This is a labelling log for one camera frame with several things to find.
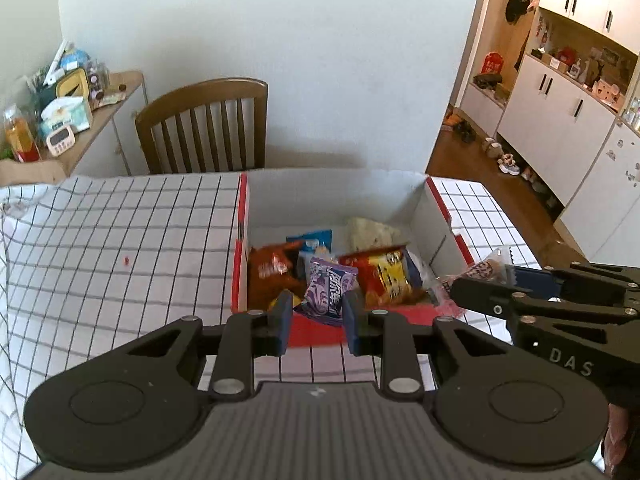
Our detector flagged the white kitchen timer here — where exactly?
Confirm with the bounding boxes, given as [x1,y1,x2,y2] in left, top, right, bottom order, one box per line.
[46,127,77,156]

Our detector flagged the black cap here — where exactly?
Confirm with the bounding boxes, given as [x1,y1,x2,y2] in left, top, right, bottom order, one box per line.
[505,0,532,24]

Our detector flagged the person's right hand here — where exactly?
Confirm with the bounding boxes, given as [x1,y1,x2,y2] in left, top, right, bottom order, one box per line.
[602,402,640,480]

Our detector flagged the clear plastic jar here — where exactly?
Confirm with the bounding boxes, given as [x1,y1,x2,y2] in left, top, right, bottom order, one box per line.
[87,62,111,94]

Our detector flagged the pink and white snack packet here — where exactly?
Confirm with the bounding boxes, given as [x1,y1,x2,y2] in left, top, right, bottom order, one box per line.
[431,246,517,318]

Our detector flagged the red cardboard box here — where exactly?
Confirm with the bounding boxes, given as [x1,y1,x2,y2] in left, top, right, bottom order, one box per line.
[230,170,476,348]

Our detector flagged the wooden side cabinet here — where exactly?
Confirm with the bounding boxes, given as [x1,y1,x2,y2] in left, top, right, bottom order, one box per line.
[0,70,151,187]

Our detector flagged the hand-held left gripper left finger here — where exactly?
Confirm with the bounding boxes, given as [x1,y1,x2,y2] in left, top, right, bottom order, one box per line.
[117,290,295,402]

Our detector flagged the brown wooden chair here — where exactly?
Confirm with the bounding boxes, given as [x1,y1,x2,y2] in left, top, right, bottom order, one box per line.
[135,77,269,176]

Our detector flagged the white tissue pack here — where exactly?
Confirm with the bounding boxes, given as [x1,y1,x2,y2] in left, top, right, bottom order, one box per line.
[39,97,94,134]

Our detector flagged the red and yellow snack packet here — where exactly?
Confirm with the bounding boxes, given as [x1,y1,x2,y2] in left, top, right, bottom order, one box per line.
[339,246,416,307]

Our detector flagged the pale green snack packet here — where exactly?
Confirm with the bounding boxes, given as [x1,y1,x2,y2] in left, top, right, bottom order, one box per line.
[345,216,402,252]

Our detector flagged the white wall cabinet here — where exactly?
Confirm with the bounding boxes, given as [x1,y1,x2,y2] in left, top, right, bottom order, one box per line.
[496,0,640,261]

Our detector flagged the white checked tablecloth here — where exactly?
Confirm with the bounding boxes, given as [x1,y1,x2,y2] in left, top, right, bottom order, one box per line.
[0,172,606,480]

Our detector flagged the open wooden shelf unit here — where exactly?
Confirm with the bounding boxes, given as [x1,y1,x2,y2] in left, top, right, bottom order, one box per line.
[457,0,547,127]

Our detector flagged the purple snack packet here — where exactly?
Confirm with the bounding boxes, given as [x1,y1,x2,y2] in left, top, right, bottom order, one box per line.
[300,256,360,326]

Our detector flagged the yellow storage box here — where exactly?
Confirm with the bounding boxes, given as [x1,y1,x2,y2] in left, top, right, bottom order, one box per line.
[54,71,91,99]

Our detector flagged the orange drink bottle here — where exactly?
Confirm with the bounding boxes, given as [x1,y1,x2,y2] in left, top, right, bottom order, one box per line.
[2,105,41,163]

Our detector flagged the orange brown snack packet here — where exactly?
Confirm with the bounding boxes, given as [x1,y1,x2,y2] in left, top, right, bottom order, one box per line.
[246,241,306,311]

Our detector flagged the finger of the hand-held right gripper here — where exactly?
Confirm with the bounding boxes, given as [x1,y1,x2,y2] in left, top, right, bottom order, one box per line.
[450,276,640,343]
[515,261,640,302]

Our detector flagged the white and blue snack packet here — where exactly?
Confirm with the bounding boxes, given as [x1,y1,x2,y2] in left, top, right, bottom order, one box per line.
[405,250,442,306]

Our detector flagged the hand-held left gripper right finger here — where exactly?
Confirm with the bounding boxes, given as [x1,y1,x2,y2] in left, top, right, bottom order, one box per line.
[342,290,506,403]

